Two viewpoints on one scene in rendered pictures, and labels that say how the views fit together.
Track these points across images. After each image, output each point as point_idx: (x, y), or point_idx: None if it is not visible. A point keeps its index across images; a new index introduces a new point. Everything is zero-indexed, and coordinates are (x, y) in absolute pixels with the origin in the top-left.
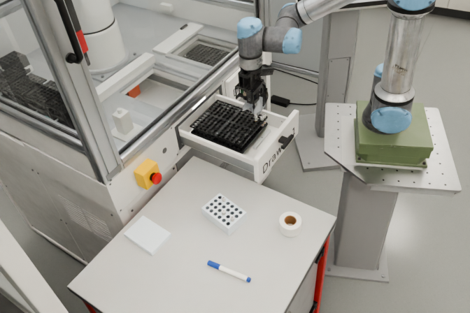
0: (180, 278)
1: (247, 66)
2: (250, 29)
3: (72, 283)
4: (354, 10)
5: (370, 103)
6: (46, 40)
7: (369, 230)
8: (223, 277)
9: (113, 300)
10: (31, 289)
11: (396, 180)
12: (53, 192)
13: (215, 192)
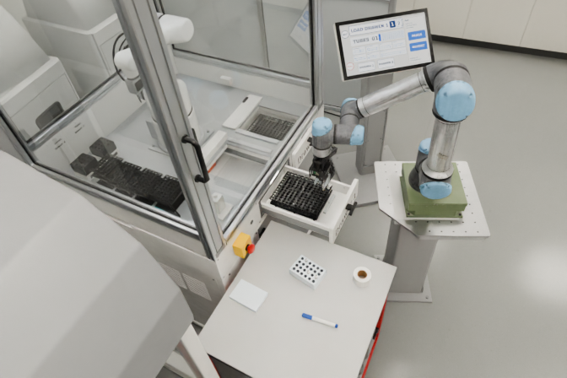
0: (283, 329)
1: (320, 154)
2: (324, 130)
3: None
4: None
5: (415, 170)
6: (184, 171)
7: (415, 263)
8: (315, 326)
9: (233, 353)
10: (201, 363)
11: (440, 230)
12: None
13: (296, 252)
